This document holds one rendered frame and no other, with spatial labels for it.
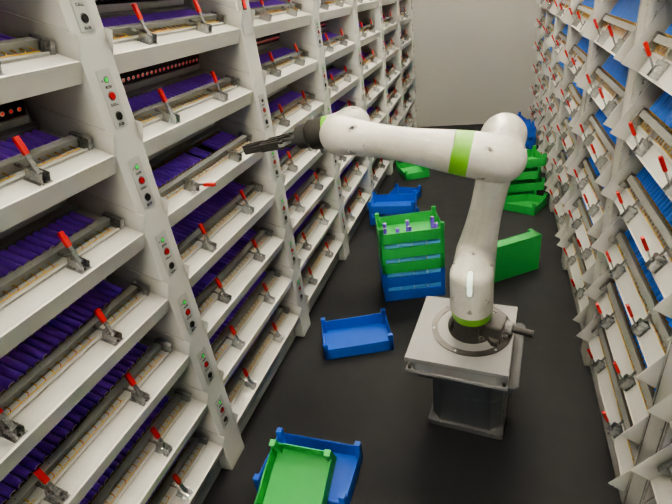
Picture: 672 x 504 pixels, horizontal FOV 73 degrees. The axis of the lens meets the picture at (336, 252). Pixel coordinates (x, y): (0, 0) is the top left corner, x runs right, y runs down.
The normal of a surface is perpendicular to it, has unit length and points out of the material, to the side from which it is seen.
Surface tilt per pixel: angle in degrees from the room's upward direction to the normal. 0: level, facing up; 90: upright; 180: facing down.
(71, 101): 90
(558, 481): 0
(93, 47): 90
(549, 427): 0
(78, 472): 21
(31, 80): 111
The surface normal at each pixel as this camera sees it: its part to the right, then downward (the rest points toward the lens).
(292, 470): -0.22, -0.62
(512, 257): 0.32, 0.42
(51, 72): 0.93, 0.35
